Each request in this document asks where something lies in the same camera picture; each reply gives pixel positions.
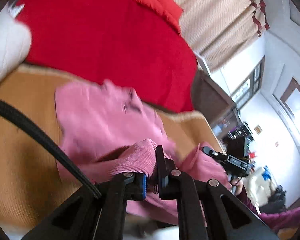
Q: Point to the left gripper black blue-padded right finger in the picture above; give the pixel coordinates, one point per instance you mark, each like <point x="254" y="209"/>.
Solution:
<point x="206" y="210"/>

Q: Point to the white quilted folded pad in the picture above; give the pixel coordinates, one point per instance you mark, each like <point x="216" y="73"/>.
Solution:
<point x="15" y="42"/>

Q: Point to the red blanket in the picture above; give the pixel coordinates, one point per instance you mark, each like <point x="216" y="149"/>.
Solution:
<point x="117" y="40"/>

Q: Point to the beige dotted curtain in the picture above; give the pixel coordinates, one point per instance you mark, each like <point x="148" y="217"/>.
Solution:
<point x="220" y="29"/>

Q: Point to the person's right hand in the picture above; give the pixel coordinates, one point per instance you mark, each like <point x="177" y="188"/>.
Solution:
<point x="236" y="186"/>

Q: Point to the red pillow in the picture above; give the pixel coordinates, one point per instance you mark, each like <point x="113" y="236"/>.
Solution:
<point x="168" y="10"/>

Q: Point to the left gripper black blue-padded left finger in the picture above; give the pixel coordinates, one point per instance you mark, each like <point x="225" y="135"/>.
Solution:
<point x="82" y="216"/>

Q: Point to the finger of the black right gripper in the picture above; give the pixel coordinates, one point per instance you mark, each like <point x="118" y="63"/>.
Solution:
<point x="217" y="156"/>

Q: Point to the woven bamboo bed mat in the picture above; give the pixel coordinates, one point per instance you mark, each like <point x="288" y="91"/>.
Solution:
<point x="30" y="186"/>

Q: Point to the pink velvet zip jacket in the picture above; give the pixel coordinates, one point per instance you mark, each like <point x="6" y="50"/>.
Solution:
<point x="108" y="130"/>

